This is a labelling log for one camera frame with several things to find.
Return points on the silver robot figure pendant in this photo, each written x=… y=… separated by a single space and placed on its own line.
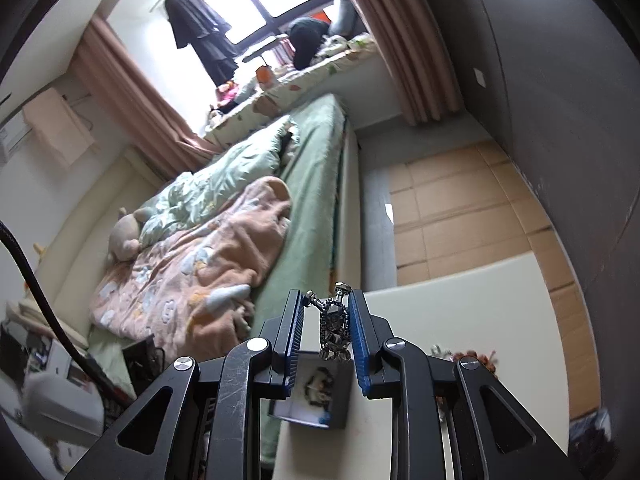
x=334 y=324

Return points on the black bag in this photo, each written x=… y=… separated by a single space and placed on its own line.
x=306 y=40

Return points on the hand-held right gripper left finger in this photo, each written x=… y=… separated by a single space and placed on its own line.
x=296 y=329

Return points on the pink toy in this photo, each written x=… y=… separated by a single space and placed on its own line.
x=227 y=92

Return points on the white table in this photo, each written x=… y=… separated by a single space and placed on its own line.
x=470 y=340

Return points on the black hanging clothes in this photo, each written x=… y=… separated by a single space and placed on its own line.
x=202 y=30

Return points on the green floral quilt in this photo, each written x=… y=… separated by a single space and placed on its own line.
x=220 y=165

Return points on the beige hanging cloth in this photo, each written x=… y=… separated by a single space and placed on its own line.
x=57 y=122

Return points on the pink curtain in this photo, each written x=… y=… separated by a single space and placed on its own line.
x=400 y=35
x=135 y=95

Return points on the printed window seat cushion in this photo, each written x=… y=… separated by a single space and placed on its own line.
x=295 y=80

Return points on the beige plush toy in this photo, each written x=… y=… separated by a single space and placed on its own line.
x=125 y=240

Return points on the dark blue jewelry box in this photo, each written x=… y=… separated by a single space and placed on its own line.
x=312 y=390

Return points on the white air conditioner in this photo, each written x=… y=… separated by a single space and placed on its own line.
x=12 y=130

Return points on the pink printed fleece blanket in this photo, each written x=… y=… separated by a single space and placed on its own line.
x=200 y=265

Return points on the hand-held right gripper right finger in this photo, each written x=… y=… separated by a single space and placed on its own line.
x=358 y=330

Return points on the grey pillow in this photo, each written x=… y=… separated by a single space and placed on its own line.
x=344 y=12

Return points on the green bed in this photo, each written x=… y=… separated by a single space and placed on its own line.
x=310 y=185

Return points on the white box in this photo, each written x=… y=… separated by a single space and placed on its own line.
x=62 y=400

